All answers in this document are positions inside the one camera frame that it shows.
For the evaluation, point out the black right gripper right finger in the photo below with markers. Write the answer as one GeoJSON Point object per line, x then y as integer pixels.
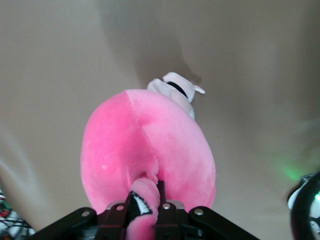
{"type": "Point", "coordinates": [190, 225]}

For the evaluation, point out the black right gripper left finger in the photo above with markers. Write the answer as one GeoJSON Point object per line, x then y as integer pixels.
{"type": "Point", "coordinates": [82, 225]}

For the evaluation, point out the pink round plush toy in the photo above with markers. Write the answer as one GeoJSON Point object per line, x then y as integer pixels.
{"type": "Point", "coordinates": [125, 140]}

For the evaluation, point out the white pink plush dog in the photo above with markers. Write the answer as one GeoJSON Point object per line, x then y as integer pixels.
{"type": "Point", "coordinates": [180, 90]}

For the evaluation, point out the brown table cover mat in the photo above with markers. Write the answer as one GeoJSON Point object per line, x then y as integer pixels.
{"type": "Point", "coordinates": [50, 75]}

